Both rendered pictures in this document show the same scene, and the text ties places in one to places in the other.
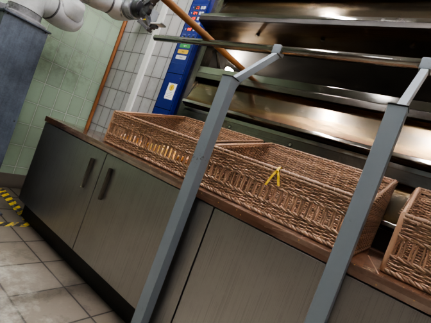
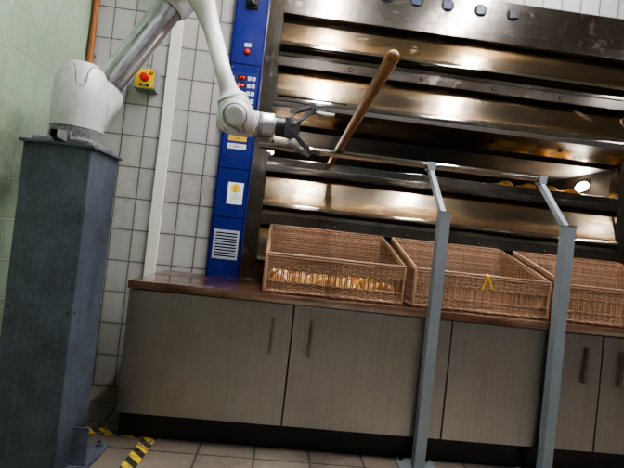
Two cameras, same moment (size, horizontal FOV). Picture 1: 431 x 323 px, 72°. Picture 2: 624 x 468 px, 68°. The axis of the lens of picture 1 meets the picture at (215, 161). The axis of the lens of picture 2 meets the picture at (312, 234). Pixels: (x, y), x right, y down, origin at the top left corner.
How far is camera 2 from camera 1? 1.49 m
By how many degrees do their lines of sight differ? 38
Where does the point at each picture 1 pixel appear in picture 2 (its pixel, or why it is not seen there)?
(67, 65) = not seen: hidden behind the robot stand
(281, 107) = (386, 199)
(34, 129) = not seen: hidden behind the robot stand
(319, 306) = (557, 356)
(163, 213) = (401, 343)
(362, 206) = (566, 290)
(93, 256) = (322, 417)
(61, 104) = not seen: hidden behind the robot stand
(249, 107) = (353, 203)
